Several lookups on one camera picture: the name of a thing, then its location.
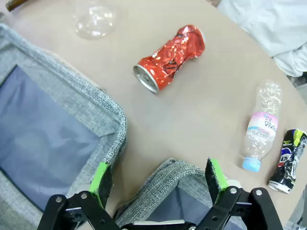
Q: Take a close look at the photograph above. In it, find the brown glass bottle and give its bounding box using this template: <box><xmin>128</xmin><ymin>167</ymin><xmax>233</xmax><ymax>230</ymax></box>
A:
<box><xmin>6</xmin><ymin>0</ymin><xmax>27</xmax><ymax>12</ymax></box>

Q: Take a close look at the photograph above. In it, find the person's white garment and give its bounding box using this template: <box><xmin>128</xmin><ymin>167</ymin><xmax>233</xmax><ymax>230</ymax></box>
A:
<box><xmin>217</xmin><ymin>0</ymin><xmax>307</xmax><ymax>78</ymax></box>

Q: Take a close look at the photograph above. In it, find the clear bottle with pink label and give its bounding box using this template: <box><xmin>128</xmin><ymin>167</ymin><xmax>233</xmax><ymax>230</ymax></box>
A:
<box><xmin>241</xmin><ymin>81</ymin><xmax>283</xmax><ymax>173</ymax></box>

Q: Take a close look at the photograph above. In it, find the grey fabric basket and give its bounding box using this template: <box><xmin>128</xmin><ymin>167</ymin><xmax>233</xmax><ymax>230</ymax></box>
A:
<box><xmin>0</xmin><ymin>23</ymin><xmax>128</xmax><ymax>230</ymax></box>
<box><xmin>114</xmin><ymin>157</ymin><xmax>248</xmax><ymax>230</ymax></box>

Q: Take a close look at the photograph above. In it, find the crushed black drink can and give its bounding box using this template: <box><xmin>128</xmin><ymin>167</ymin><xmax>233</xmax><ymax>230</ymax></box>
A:
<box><xmin>268</xmin><ymin>129</ymin><xmax>307</xmax><ymax>194</ymax></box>

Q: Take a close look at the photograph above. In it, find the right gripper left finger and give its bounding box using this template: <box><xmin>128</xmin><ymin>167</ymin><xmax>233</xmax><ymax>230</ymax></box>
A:
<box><xmin>37</xmin><ymin>162</ymin><xmax>120</xmax><ymax>230</ymax></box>

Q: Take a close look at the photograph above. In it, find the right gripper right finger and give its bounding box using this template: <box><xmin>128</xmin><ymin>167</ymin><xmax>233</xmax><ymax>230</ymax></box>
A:
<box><xmin>196</xmin><ymin>157</ymin><xmax>283</xmax><ymax>230</ymax></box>

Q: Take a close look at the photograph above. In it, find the crushed red soda can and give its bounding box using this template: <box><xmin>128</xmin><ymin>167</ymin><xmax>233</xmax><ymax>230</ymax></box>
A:
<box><xmin>133</xmin><ymin>24</ymin><xmax>206</xmax><ymax>94</ymax></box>

